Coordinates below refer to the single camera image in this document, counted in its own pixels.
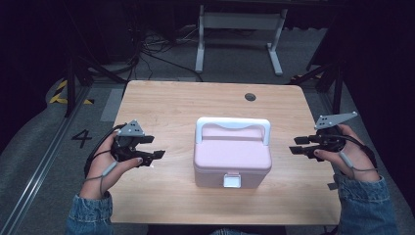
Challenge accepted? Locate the yellow and black floor tape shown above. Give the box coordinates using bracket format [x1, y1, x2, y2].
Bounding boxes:
[48, 79, 96, 106]

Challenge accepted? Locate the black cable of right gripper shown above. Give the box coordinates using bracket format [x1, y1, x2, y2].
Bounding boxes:
[337, 132, 379, 170]

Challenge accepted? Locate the grey cable on hand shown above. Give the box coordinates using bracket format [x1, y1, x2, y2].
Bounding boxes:
[83, 161, 118, 198]
[338, 151, 380, 180]

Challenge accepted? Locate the black tripod stand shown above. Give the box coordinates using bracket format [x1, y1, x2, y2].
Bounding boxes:
[63, 54, 129, 119]
[289, 58, 347, 116]

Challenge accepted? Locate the person's right hand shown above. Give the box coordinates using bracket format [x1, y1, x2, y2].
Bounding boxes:
[313, 123, 382, 183]

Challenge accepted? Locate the white metal desk frame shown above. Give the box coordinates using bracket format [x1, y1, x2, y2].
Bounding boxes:
[194, 4, 290, 77]

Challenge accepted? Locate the metal floor rail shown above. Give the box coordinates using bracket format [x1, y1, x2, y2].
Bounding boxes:
[0, 83, 94, 235]

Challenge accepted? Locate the bundle of black floor cables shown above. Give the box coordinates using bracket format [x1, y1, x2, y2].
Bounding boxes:
[128, 25, 205, 83]

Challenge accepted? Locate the grey cable on left hand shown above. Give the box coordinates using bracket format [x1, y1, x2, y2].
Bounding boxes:
[83, 161, 118, 198]

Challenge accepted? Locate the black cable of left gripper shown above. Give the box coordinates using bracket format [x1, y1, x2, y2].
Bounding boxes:
[83, 122, 127, 179]

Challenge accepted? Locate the pink box with white handle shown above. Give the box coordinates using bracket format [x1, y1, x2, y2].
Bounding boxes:
[193, 117, 273, 190]

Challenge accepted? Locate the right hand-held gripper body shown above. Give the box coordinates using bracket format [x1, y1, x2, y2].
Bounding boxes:
[312, 111, 358, 162]

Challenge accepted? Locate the person's left hand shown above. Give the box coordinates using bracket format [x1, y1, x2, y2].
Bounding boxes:
[79, 131, 145, 201]

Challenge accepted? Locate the grey cable on right hand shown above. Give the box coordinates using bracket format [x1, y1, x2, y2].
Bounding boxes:
[338, 151, 380, 180]

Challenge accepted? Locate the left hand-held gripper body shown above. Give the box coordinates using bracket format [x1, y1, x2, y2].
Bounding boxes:
[110, 119, 155, 163]

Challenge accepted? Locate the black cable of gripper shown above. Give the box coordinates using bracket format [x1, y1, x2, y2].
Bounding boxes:
[83, 122, 127, 179]
[337, 132, 379, 170]

